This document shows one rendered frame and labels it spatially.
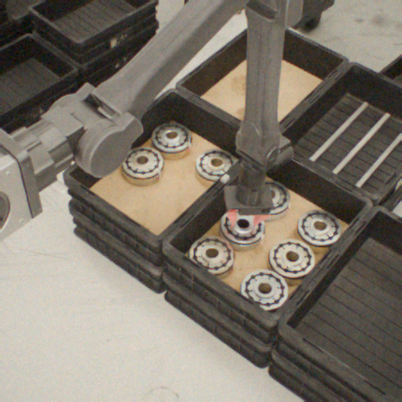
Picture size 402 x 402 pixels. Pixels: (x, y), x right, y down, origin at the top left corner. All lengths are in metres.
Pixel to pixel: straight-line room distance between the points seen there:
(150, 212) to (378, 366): 0.62
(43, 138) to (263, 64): 0.45
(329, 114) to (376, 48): 1.67
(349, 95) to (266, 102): 0.74
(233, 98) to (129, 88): 0.98
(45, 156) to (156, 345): 0.80
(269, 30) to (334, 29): 2.50
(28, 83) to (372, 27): 1.83
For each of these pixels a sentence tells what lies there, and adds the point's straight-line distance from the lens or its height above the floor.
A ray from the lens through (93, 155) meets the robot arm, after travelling 0.93.
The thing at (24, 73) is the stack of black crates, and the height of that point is 0.38.
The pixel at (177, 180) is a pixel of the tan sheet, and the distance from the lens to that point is 1.71.
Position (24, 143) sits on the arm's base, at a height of 1.49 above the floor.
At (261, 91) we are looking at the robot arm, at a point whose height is 1.30.
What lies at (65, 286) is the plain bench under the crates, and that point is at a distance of 1.70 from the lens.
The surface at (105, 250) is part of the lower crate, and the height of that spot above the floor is 0.72.
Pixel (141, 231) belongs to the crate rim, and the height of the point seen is 0.93.
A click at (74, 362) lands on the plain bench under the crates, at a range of 1.60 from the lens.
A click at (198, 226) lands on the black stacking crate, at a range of 1.56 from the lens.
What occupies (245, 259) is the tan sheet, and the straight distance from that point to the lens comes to 1.58.
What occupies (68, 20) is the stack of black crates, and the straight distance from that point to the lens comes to 2.79.
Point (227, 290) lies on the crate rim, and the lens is 1.41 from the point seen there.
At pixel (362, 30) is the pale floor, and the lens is 3.67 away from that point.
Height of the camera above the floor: 2.12
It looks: 51 degrees down
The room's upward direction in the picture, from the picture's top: 3 degrees clockwise
